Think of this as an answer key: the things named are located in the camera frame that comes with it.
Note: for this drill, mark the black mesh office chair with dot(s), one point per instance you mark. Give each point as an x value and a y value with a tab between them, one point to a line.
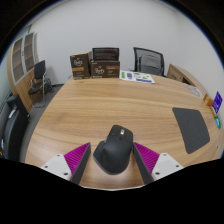
150	61

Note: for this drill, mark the dark grey computer mouse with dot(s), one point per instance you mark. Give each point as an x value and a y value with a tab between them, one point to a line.
114	151

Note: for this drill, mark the dark grey mouse pad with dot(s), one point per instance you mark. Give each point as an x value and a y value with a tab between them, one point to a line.
191	129

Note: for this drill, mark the wooden shelf unit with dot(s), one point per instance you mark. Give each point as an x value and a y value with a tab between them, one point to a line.
19	81

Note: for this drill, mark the round white disc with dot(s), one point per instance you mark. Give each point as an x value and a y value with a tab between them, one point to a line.
194	90

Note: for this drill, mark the tall brown cardboard box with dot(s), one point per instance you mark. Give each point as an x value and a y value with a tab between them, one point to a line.
80	66

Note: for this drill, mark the small green packet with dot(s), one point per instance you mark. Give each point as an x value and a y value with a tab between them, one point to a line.
218	122

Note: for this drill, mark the black leather office chair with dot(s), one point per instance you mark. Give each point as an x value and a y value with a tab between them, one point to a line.
14	128

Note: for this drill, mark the small wooden card stand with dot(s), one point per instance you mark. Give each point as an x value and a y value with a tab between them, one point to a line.
208	100

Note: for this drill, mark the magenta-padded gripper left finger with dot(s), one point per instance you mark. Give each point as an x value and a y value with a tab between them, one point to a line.
76	159

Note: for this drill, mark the black visitor chair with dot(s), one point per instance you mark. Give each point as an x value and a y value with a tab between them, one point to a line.
39	69

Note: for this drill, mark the white printed paper sheet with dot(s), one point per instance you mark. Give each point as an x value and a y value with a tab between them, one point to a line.
136	77

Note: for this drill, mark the wooden side desk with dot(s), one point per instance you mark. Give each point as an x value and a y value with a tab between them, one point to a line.
181	75

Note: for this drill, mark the black printed box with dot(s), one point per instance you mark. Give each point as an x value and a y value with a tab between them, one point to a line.
105	54

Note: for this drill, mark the wide brown cardboard box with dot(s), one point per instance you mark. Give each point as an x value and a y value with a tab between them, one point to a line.
105	69

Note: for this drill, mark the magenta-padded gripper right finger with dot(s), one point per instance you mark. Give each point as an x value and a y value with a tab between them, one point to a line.
150	159

